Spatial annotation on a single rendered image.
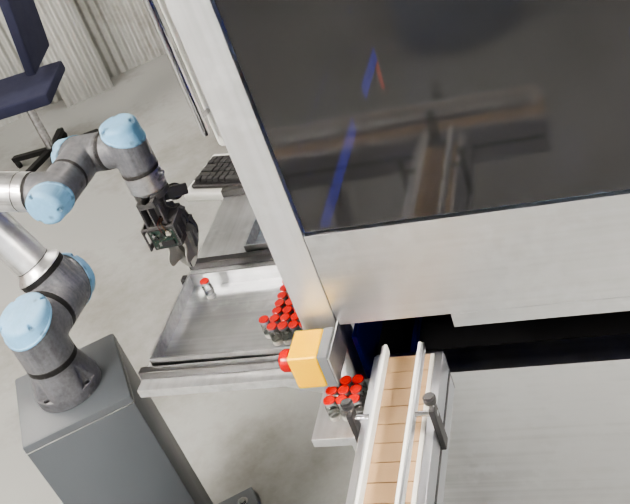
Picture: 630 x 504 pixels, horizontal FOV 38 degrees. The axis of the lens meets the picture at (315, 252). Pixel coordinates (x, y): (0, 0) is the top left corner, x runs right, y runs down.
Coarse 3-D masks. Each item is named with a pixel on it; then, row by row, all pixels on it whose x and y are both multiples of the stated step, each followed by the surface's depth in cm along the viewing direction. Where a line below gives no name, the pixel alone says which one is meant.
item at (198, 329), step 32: (192, 288) 204; (224, 288) 201; (256, 288) 198; (192, 320) 196; (224, 320) 192; (256, 320) 189; (160, 352) 188; (192, 352) 187; (224, 352) 179; (256, 352) 177
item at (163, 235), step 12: (144, 204) 178; (156, 204) 178; (168, 204) 184; (144, 216) 180; (156, 216) 181; (168, 216) 183; (180, 216) 184; (144, 228) 182; (156, 228) 180; (168, 228) 180; (180, 228) 183; (156, 240) 182; (168, 240) 182; (180, 240) 182
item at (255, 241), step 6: (252, 228) 211; (258, 228) 214; (252, 234) 211; (258, 234) 214; (246, 240) 207; (252, 240) 210; (258, 240) 212; (264, 240) 211; (246, 246) 206; (252, 246) 206; (258, 246) 205; (264, 246) 205
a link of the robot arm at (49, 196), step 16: (64, 160) 171; (0, 176) 170; (16, 176) 169; (32, 176) 168; (48, 176) 167; (64, 176) 168; (80, 176) 171; (0, 192) 168; (16, 192) 168; (32, 192) 164; (48, 192) 164; (64, 192) 166; (80, 192) 171; (0, 208) 171; (16, 208) 170; (32, 208) 166; (48, 208) 165; (64, 208) 166
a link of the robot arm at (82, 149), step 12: (96, 132) 176; (60, 144) 177; (72, 144) 175; (84, 144) 175; (96, 144) 174; (60, 156) 172; (72, 156) 172; (84, 156) 173; (96, 156) 174; (84, 168) 172; (96, 168) 176
